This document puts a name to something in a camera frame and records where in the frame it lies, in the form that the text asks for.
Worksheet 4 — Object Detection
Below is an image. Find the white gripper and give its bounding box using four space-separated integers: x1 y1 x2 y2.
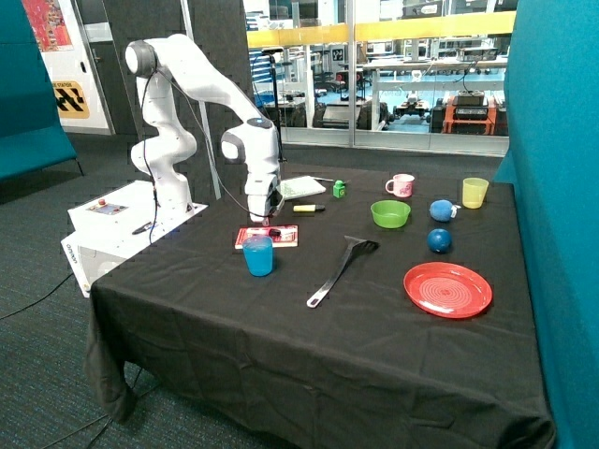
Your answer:
244 177 285 223

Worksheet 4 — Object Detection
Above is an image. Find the pink highlighter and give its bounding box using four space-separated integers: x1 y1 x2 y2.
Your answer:
246 227 281 238

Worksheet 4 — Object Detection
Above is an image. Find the yellow highlighter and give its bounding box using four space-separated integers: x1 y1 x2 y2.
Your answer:
293 204 326 213

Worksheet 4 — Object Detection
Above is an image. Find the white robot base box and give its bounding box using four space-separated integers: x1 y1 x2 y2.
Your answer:
61 181 206 297

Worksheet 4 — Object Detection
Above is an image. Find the white green book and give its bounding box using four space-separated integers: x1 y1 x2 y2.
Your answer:
279 176 326 200

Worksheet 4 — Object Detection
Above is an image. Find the red book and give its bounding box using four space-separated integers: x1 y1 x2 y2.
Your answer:
234 224 299 250

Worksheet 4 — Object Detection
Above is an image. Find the blue plastic cup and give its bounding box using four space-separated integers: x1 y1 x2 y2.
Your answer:
242 235 274 277

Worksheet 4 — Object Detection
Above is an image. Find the green toy block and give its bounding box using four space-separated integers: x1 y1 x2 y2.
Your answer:
332 180 347 198

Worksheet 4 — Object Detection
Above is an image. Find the black spatula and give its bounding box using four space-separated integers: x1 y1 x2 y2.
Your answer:
306 235 380 309

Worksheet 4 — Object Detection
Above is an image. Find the green bowl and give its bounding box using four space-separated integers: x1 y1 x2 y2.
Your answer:
371 200 412 229

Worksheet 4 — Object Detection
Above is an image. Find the pink mug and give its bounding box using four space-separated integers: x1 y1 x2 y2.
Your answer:
385 174 416 198

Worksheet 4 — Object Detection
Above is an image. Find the black tablecloth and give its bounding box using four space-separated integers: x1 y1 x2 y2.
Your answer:
84 168 557 448

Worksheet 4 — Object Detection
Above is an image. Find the light blue soft ball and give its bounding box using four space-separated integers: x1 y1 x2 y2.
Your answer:
429 199 460 223

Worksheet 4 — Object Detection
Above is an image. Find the dark blue ball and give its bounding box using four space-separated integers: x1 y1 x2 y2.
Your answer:
427 228 453 253

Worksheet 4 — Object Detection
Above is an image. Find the red plate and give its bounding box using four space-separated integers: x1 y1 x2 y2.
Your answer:
403 262 493 319

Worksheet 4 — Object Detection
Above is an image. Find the yellow plastic cup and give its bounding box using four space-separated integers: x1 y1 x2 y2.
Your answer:
461 178 489 210

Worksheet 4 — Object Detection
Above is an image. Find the orange black cart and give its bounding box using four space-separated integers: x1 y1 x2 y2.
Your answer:
430 90 508 137

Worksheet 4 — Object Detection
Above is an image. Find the yellow black sign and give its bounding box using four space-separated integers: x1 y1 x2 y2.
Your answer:
52 80 90 120

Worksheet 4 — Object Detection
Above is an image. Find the teal sofa left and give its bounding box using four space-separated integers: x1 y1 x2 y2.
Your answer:
1 1 78 181

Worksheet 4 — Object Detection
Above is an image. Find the white lab table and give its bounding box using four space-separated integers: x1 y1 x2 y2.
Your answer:
364 58 507 133

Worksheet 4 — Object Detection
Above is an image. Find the red poster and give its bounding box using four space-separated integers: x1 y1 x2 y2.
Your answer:
22 0 74 53

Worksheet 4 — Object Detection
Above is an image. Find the teal partition right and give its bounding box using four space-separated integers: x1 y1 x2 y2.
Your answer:
495 1 598 448

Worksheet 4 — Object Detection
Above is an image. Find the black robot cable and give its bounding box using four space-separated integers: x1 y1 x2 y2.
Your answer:
131 67 256 236

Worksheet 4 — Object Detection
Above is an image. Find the black floor cable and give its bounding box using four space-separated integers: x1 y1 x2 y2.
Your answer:
0 273 76 322

